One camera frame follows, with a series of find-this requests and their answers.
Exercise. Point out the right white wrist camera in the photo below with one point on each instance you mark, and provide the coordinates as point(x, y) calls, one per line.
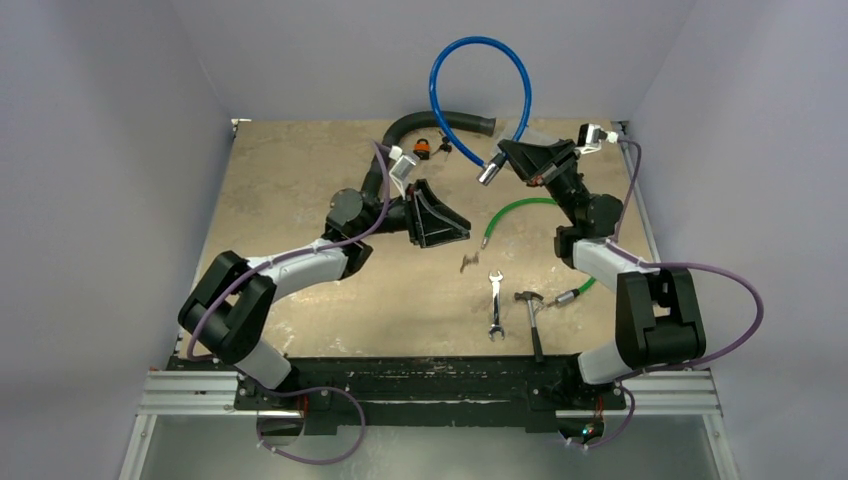
point(591, 137)

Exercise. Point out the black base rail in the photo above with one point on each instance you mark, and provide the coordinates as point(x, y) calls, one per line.
point(512, 391)

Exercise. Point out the clear plastic organizer box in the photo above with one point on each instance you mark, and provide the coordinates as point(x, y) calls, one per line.
point(545, 132)

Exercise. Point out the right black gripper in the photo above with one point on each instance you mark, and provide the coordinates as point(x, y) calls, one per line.
point(562, 170)

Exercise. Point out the black key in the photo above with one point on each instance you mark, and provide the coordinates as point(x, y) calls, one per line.
point(445, 145)

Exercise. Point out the small black hammer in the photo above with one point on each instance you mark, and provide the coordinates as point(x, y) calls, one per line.
point(531, 299)

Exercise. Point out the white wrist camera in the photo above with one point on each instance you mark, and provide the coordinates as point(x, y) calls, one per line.
point(402, 166)
point(591, 137)

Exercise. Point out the orange black padlock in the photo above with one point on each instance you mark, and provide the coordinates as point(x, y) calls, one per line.
point(422, 149)

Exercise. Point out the silver open-end wrench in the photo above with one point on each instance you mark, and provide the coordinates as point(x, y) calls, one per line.
point(496, 327)

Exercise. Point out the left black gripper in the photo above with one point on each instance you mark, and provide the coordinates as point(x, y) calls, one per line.
point(430, 222)

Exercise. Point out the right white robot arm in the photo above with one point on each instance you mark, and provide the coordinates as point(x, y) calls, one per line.
point(657, 315)

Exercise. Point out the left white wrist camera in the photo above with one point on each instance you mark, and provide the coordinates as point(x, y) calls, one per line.
point(402, 166)

